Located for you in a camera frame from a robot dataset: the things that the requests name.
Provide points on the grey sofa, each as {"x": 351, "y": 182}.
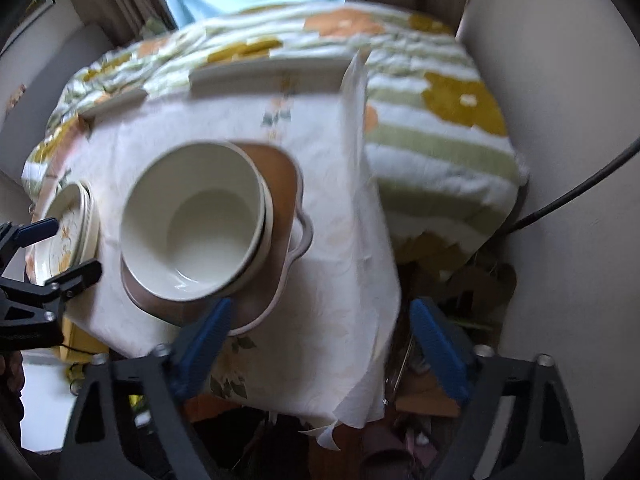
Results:
{"x": 45, "y": 75}

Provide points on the person's left hand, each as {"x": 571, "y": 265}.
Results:
{"x": 11, "y": 385}

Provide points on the bear print plate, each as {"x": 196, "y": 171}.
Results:
{"x": 62, "y": 230}

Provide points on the cream printed bowl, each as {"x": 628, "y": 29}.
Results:
{"x": 200, "y": 225}

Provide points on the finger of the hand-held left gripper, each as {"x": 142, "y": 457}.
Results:
{"x": 80, "y": 275}
{"x": 35, "y": 231}

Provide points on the white ribbed bowl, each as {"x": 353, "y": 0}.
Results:
{"x": 268, "y": 225}

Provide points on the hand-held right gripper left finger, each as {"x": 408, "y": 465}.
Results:
{"x": 210, "y": 340}

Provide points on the wall poster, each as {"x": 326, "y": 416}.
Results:
{"x": 39, "y": 1}

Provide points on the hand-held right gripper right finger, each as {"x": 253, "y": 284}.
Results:
{"x": 435, "y": 345}

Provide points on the floral striped blanket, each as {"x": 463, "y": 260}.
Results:
{"x": 440, "y": 160}

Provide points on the yellow cushion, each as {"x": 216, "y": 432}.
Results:
{"x": 80, "y": 345}

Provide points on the cream floral tablecloth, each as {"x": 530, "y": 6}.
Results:
{"x": 340, "y": 240}

